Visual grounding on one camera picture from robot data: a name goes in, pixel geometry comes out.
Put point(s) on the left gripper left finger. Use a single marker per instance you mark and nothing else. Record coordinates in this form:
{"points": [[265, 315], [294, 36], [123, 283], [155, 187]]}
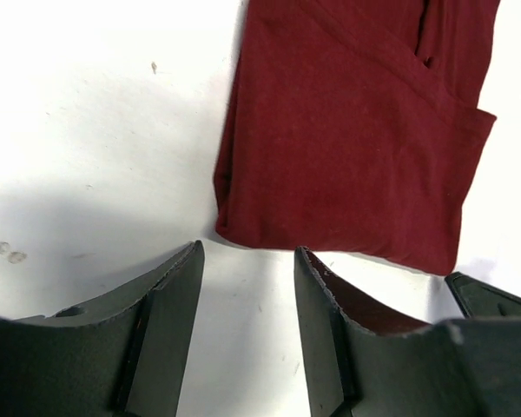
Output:
{"points": [[123, 353]]}

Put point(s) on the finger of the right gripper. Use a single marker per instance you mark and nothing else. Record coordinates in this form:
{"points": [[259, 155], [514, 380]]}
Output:
{"points": [[478, 299]]}

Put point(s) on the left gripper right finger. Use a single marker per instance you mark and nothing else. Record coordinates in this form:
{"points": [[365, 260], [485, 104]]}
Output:
{"points": [[363, 358]]}

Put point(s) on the dark red t-shirt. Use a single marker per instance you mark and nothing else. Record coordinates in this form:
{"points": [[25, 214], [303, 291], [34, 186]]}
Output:
{"points": [[354, 126]]}

